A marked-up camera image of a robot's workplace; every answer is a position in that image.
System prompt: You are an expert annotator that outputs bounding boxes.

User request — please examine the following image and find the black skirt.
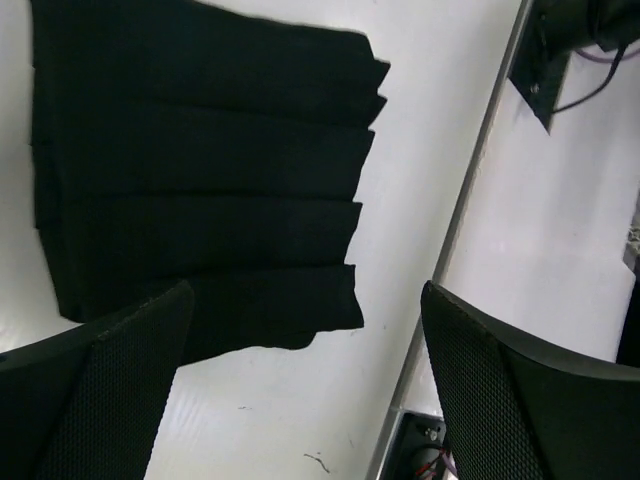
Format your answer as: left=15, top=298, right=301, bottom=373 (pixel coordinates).
left=30, top=1, right=390, bottom=364

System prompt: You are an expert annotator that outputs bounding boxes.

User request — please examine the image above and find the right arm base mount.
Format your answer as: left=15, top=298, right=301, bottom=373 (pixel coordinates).
left=509, top=0, right=639, bottom=130

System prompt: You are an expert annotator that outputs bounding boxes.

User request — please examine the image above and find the purple cable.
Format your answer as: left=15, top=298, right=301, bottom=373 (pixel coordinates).
left=439, top=447, right=459, bottom=480
left=572, top=42, right=629, bottom=66

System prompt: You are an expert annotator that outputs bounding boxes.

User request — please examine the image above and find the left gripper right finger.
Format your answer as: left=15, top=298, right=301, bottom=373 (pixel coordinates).
left=421, top=282, right=639, bottom=479

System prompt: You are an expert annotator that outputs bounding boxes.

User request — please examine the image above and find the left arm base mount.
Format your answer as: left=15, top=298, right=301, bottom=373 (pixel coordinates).
left=392, top=413, right=451, bottom=480

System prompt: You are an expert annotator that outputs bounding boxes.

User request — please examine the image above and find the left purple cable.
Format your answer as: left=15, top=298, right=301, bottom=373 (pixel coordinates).
left=439, top=447, right=459, bottom=480

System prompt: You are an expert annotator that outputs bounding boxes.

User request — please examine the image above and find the aluminium table edge rail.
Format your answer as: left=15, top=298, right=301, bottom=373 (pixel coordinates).
left=365, top=0, right=534, bottom=480

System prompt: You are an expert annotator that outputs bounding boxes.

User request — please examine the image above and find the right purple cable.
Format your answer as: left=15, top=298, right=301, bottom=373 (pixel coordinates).
left=572, top=42, right=629, bottom=66

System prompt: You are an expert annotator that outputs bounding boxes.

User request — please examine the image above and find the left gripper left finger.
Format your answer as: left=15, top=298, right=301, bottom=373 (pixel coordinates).
left=1, top=282, right=194, bottom=479

